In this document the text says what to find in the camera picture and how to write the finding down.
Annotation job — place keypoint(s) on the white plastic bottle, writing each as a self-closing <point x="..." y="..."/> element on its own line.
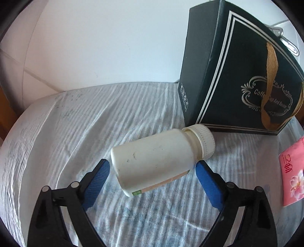
<point x="154" y="159"/>

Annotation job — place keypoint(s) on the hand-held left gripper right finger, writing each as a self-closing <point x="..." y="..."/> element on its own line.
<point x="209" y="185"/>

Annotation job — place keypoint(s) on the pink flowered tissue packet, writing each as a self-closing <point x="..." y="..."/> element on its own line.
<point x="294" y="171"/>

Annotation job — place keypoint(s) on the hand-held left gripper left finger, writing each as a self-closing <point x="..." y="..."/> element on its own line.
<point x="97" y="182"/>

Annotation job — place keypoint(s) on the grey wood-grain desktop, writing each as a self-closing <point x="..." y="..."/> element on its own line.
<point x="83" y="118"/>

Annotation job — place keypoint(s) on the wooden side post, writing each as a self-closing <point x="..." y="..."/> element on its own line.
<point x="6" y="114"/>

